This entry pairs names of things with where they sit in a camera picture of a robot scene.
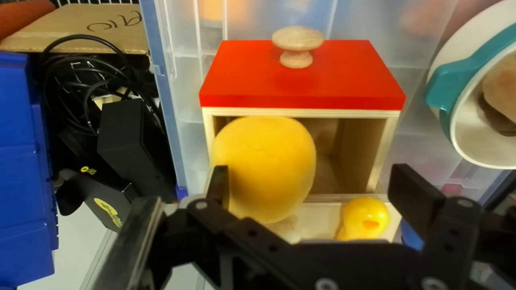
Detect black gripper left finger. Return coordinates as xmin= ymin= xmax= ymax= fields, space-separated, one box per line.
xmin=205 ymin=163 xmax=232 ymax=210

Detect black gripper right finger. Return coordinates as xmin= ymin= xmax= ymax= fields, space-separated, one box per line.
xmin=387 ymin=163 xmax=448 ymax=242

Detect orange round plushy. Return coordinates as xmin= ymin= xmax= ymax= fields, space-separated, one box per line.
xmin=210 ymin=115 xmax=319 ymax=226

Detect red wooden drawer box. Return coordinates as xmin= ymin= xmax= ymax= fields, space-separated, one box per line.
xmin=197 ymin=24 xmax=408 ymax=247

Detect yellow rubber duck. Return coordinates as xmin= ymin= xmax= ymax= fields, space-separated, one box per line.
xmin=334 ymin=195 xmax=393 ymax=243

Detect white bowl teal rim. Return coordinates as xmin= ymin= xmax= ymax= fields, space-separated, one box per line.
xmin=422 ymin=0 xmax=516 ymax=173

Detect clear container blue clips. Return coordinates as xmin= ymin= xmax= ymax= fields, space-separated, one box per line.
xmin=137 ymin=0 xmax=516 ymax=255

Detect black power adapter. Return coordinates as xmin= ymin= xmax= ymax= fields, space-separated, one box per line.
xmin=95 ymin=98 xmax=179 ymax=198

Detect black pouch yellow print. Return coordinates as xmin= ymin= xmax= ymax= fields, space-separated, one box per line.
xmin=53 ymin=171 xmax=142 ymax=235

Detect toy bread loaf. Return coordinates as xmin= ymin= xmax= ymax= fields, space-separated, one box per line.
xmin=472 ymin=50 xmax=516 ymax=139

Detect blue plastic bin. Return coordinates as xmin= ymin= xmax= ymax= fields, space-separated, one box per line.
xmin=0 ymin=50 xmax=60 ymax=290

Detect black cable bundle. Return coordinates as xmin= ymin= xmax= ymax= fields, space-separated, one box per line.
xmin=39 ymin=32 xmax=164 ymax=163

